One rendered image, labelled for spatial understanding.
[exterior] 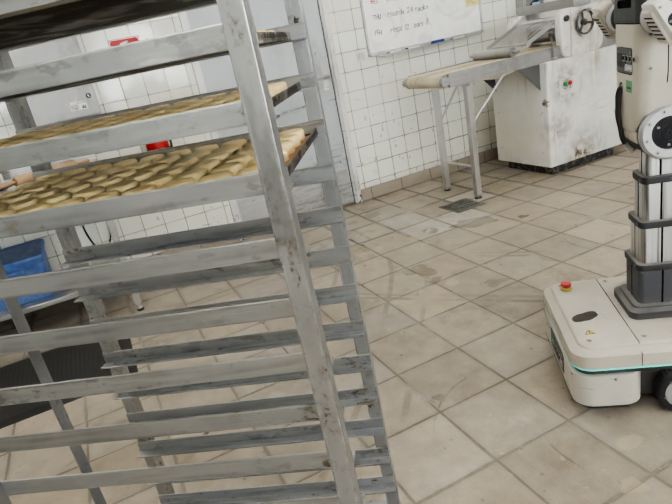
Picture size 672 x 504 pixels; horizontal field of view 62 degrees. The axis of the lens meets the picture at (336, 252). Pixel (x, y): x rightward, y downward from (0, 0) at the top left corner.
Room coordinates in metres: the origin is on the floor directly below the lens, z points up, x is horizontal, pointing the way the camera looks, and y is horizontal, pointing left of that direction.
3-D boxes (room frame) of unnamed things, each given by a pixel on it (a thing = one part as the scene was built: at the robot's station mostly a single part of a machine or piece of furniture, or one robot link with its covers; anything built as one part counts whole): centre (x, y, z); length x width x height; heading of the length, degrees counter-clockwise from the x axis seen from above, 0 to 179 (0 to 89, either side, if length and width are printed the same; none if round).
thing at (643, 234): (1.65, -1.03, 0.38); 0.13 x 0.13 x 0.40; 78
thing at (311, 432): (1.15, 0.29, 0.42); 0.64 x 0.03 x 0.03; 81
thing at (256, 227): (1.15, 0.29, 0.96); 0.64 x 0.03 x 0.03; 81
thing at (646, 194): (1.65, -1.03, 0.53); 0.11 x 0.11 x 0.40; 78
